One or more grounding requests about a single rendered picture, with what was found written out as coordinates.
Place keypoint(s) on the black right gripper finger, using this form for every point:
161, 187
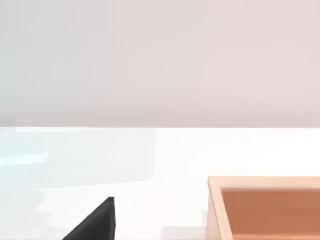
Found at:
100, 222

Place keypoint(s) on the shallow salmon-coloured box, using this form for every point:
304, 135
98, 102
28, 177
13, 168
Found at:
270, 212

